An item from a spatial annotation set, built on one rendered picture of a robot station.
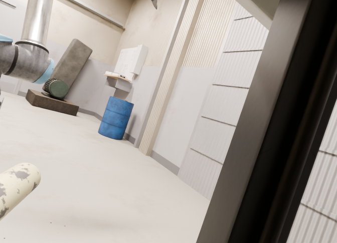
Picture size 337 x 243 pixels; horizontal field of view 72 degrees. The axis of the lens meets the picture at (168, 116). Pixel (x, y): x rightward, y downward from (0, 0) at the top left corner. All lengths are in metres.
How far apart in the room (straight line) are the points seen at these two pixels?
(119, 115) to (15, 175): 4.08
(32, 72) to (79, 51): 5.39
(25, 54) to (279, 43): 1.19
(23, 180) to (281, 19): 0.34
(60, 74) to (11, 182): 6.22
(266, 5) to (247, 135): 0.17
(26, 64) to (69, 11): 5.94
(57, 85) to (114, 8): 2.98
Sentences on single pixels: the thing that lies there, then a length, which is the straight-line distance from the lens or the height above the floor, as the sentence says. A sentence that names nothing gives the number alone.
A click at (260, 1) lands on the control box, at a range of 0.29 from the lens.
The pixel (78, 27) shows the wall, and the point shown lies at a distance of 7.13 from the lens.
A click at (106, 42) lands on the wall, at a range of 7.28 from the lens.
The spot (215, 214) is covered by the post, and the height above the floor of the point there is 0.72.
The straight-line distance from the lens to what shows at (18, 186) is 0.35.
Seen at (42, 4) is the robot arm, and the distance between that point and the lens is 1.44.
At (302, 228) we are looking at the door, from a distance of 2.28.
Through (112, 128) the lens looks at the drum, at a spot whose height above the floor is 0.20.
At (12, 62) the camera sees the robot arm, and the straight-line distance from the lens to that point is 1.25.
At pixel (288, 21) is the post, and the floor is 0.86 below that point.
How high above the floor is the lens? 0.78
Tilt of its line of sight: 1 degrees down
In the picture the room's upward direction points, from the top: 19 degrees clockwise
